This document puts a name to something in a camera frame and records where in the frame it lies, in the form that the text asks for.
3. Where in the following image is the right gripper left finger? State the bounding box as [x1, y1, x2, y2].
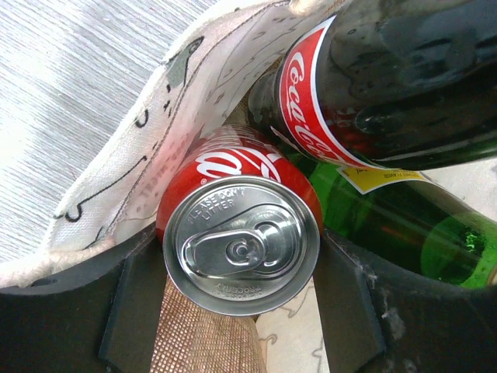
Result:
[1, 225, 166, 372]

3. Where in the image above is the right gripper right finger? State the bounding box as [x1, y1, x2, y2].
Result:
[314, 230, 496, 372]

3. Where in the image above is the green glass bottle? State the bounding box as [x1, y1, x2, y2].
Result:
[289, 152, 496, 288]

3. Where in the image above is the red cola can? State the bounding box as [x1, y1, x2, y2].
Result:
[156, 124, 322, 316]

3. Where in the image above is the glass cola bottle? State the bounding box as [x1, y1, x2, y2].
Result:
[248, 0, 496, 170]

